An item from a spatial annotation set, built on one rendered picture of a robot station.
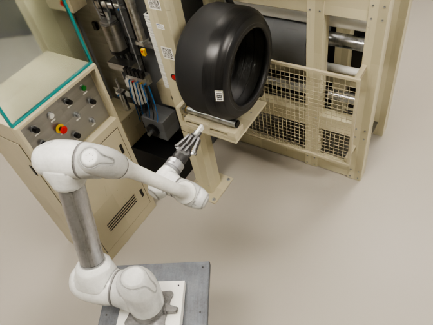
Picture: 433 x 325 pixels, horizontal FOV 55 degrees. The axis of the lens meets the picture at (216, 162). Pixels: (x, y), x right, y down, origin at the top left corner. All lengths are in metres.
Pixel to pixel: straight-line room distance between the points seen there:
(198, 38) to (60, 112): 0.82
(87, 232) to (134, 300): 0.33
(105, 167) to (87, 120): 1.05
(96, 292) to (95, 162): 0.64
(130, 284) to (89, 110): 1.10
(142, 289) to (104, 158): 0.58
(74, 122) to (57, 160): 0.90
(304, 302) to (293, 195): 0.80
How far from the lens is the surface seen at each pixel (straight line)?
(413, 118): 3.70
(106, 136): 2.52
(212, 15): 2.07
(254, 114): 2.46
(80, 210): 1.63
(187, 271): 2.05
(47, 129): 2.29
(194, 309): 1.97
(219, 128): 2.32
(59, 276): 3.12
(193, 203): 1.88
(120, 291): 1.75
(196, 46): 2.00
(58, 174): 1.53
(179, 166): 1.98
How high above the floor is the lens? 2.42
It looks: 47 degrees down
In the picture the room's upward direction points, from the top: 13 degrees counter-clockwise
